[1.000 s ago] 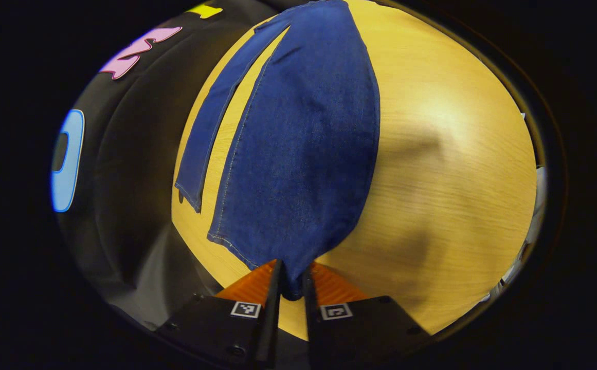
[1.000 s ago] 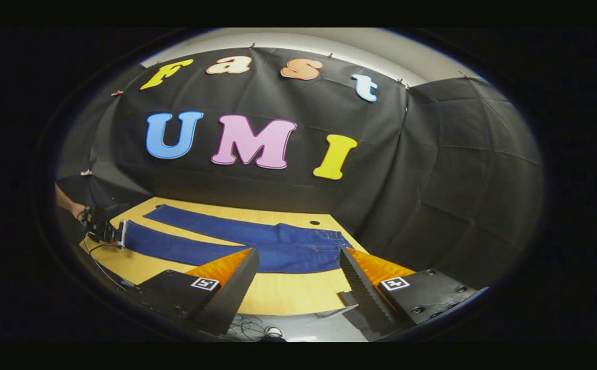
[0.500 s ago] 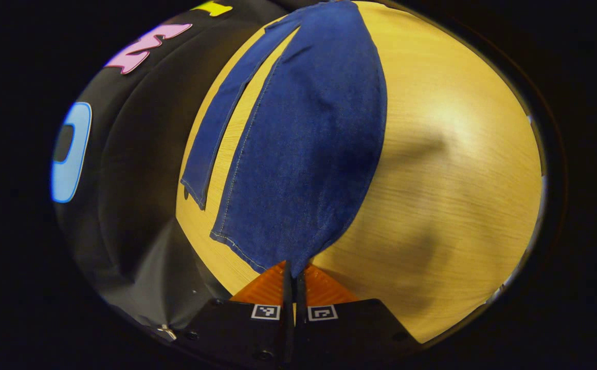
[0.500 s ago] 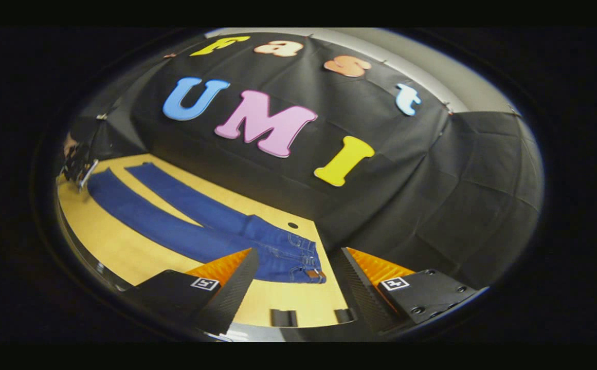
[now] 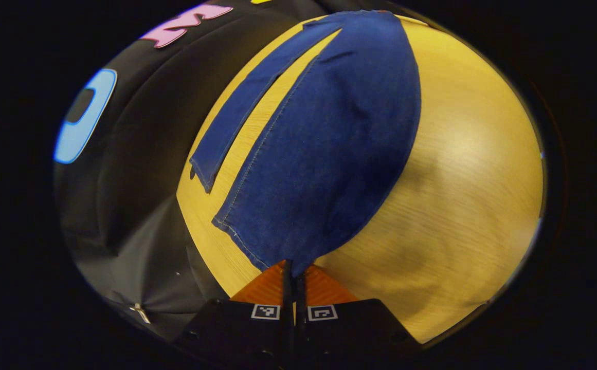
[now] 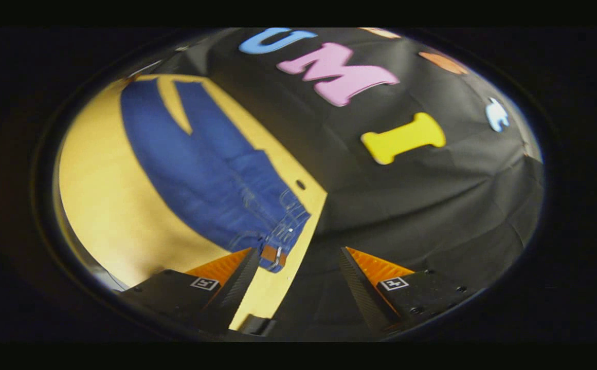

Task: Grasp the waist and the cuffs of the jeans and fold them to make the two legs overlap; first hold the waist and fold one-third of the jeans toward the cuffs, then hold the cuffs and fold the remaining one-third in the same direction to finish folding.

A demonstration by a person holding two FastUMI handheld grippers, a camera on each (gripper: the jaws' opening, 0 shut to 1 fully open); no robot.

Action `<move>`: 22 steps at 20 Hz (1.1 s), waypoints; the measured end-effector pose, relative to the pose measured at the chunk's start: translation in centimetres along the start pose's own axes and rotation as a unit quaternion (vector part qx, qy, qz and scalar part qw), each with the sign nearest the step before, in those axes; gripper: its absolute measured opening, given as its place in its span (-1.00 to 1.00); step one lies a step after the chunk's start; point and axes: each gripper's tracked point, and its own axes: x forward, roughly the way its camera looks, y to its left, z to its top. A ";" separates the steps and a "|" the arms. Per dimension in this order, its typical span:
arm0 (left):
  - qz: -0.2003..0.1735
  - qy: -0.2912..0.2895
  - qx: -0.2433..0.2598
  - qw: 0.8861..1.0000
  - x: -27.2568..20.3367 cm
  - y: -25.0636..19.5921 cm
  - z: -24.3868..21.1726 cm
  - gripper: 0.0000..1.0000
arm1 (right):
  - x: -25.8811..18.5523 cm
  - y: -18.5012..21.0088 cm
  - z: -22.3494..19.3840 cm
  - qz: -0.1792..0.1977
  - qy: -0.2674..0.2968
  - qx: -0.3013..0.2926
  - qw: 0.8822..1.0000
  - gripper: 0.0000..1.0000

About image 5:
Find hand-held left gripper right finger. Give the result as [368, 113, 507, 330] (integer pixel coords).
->
[296, 264, 422, 360]

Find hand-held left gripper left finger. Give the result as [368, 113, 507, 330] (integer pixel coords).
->
[175, 260, 295, 360]

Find blue denim jeans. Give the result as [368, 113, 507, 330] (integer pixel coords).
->
[189, 9, 423, 273]

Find silver metal clip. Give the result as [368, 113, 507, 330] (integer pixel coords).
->
[129, 302, 152, 325]

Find black backdrop cloth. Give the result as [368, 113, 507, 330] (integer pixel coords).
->
[53, 0, 340, 342]

